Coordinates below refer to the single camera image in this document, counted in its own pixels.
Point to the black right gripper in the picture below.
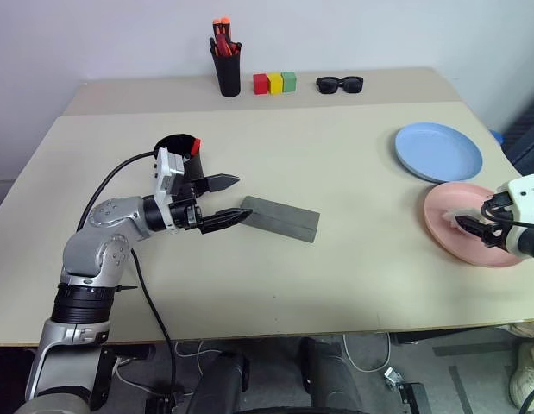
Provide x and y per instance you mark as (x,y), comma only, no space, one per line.
(493,235)

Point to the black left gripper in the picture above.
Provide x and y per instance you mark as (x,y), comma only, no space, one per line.
(184,215)

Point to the white tissue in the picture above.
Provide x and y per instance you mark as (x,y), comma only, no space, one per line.
(452,214)

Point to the grey glasses case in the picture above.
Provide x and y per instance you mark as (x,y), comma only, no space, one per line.
(284,217)

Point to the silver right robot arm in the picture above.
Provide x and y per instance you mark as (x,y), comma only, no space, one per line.
(532,243)

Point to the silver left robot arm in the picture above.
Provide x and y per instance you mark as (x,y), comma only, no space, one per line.
(98,254)

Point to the pink plate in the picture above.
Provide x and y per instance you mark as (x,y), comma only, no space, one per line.
(447,241)

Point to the blue plate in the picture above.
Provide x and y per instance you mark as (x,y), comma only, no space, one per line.
(439,151)

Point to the small blue object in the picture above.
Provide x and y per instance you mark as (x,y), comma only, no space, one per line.
(498,136)

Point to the black ribbed object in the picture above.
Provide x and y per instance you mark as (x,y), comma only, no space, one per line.
(527,142)

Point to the red wooden block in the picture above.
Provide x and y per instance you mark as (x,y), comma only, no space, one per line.
(260,84)

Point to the black tool holder cup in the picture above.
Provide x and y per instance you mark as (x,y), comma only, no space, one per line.
(229,73)

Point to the yellow wooden block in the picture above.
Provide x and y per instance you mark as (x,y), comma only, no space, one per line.
(275,83)

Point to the green wooden block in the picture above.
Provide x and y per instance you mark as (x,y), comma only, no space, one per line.
(289,82)

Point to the black sunglasses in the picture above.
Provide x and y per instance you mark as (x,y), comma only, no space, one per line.
(327,85)

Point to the beige sneaker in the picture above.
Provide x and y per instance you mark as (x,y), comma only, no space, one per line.
(525,375)

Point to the orange capped screwdriver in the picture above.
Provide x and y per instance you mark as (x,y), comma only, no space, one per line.
(226,26)
(217,28)

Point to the dark rounded shape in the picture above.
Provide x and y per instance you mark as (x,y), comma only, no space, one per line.
(219,379)
(331,375)

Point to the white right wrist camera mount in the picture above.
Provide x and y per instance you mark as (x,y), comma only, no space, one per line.
(525,196)

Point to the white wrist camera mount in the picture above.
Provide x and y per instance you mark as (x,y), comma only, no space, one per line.
(525,196)
(165,172)

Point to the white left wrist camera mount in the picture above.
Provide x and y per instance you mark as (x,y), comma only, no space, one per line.
(165,172)

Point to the black table frame bar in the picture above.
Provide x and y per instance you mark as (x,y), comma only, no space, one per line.
(456,336)

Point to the metal floor bracket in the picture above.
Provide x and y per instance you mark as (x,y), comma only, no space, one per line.
(393,377)

